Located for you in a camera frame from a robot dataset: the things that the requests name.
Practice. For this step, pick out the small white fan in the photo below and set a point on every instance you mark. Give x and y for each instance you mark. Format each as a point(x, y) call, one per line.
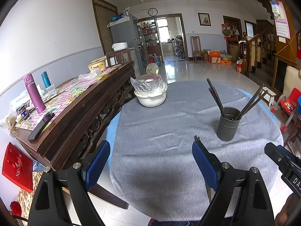
point(152, 69)

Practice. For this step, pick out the round wall clock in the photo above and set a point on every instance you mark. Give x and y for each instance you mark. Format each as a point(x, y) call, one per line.
point(152, 12)

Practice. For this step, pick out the cream sofa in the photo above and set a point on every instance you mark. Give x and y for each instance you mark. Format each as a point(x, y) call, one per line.
point(292, 80)

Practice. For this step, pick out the carved dark wood sideboard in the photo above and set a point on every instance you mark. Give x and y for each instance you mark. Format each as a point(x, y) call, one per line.
point(75, 132)

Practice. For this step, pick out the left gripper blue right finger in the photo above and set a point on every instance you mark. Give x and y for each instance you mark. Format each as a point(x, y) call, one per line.
point(216, 164)

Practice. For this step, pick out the white bowl with plastic bag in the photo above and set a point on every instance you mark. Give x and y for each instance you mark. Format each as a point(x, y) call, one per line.
point(150, 90)

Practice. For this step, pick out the red gift box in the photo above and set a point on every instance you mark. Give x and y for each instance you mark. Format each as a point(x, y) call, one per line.
point(18, 168)

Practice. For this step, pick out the grey felt table cloth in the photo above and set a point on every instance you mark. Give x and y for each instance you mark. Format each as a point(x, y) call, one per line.
point(158, 165)

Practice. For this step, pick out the white step stool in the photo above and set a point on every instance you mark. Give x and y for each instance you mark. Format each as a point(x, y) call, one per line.
point(269, 96)

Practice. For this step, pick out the framed flower picture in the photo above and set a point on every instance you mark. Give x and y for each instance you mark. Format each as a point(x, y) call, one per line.
point(204, 19)

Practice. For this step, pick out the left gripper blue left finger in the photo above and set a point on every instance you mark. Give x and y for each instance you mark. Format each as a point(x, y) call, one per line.
point(94, 163)

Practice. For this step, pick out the black phone on sideboard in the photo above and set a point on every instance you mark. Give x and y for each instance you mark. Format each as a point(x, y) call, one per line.
point(40, 127)

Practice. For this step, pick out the wooden chair by wall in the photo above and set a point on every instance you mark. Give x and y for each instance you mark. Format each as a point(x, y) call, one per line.
point(197, 52)

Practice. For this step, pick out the dark chopstick crossing diagonal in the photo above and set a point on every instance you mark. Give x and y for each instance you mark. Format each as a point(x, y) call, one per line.
point(210, 84)

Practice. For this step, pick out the person right hand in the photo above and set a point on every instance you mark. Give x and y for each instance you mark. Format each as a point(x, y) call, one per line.
point(282, 216)

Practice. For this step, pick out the red plastic child chair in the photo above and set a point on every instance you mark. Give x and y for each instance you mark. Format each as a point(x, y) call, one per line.
point(289, 105)

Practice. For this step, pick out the wall calendar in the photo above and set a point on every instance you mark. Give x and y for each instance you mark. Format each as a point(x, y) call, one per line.
point(280, 18)

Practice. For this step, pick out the dark metal utensil holder cup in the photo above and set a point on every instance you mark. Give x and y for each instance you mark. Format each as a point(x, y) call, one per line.
point(228, 126)

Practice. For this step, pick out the white chest freezer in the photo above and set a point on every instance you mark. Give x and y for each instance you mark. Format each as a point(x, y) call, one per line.
point(124, 45)

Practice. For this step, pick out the purple thermos bottle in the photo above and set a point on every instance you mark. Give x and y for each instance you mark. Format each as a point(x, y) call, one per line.
point(33, 92)

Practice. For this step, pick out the orange cardboard box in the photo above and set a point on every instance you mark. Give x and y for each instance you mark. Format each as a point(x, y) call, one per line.
point(216, 57)

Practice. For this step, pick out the teal thermos bottle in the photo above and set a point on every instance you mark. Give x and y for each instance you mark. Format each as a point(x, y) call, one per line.
point(45, 79)

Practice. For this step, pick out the grey refrigerator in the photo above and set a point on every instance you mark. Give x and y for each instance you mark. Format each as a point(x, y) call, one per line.
point(127, 29)

